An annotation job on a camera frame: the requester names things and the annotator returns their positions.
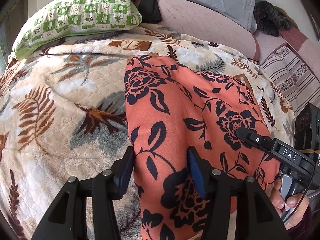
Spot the orange floral garment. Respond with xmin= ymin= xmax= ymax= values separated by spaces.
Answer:
xmin=124 ymin=55 xmax=279 ymax=239

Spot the right hand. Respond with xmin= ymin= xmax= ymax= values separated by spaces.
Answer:
xmin=270 ymin=178 xmax=309 ymax=230

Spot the striped floral bedsheet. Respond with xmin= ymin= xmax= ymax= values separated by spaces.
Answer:
xmin=261 ymin=46 xmax=319 ymax=115

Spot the leaf pattern fleece blanket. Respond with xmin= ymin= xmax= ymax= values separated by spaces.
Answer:
xmin=1 ymin=24 xmax=295 ymax=239

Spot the dark furry item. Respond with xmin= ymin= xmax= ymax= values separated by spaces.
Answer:
xmin=253 ymin=0 xmax=298 ymax=37

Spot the pink quilted mattress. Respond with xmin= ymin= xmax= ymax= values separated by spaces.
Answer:
xmin=157 ymin=0 xmax=319 ymax=78

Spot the green patterned pillow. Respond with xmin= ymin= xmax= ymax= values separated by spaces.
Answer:
xmin=10 ymin=0 xmax=143 ymax=61

